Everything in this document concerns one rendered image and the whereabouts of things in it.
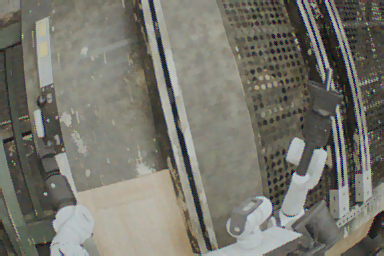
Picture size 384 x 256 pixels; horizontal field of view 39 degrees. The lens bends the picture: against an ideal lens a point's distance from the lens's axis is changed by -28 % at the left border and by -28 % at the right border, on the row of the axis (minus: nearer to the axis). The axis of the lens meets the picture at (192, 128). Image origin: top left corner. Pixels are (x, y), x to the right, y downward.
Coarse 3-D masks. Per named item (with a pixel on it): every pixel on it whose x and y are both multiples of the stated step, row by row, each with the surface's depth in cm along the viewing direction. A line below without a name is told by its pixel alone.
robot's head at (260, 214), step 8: (264, 200) 150; (248, 208) 147; (256, 208) 146; (264, 208) 148; (248, 216) 143; (256, 216) 145; (264, 216) 147; (256, 224) 146; (256, 232) 147; (240, 240) 147; (248, 240) 146
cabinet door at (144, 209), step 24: (96, 192) 181; (120, 192) 184; (144, 192) 188; (168, 192) 191; (96, 216) 180; (120, 216) 184; (144, 216) 188; (168, 216) 191; (96, 240) 179; (120, 240) 183; (144, 240) 187; (168, 240) 191
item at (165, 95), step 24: (144, 0) 182; (144, 24) 183; (144, 48) 187; (168, 48) 186; (144, 72) 190; (168, 72) 186; (168, 96) 186; (168, 120) 186; (168, 144) 188; (192, 144) 189; (168, 168) 191; (192, 168) 189; (192, 192) 192; (192, 216) 188; (192, 240) 192
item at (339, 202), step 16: (288, 0) 214; (304, 0) 211; (304, 16) 210; (304, 32) 213; (304, 48) 217; (320, 48) 213; (320, 64) 212; (320, 80) 214; (336, 112) 216; (336, 128) 217; (336, 144) 215; (336, 160) 216; (336, 176) 217; (336, 192) 218; (336, 208) 219
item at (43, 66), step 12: (36, 24) 168; (48, 24) 170; (36, 36) 168; (48, 36) 170; (36, 48) 169; (48, 48) 171; (36, 60) 171; (48, 60) 171; (48, 72) 171; (60, 156) 173; (60, 168) 173; (72, 180) 175; (96, 252) 177
